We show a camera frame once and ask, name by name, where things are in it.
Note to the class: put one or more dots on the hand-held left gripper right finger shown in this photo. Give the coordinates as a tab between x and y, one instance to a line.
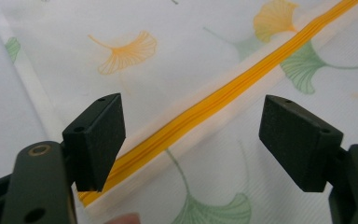
301	143

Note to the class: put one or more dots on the white leaf-print pillowcase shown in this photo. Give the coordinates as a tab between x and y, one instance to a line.
199	62

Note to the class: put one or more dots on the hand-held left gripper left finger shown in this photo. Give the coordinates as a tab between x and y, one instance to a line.
98	140

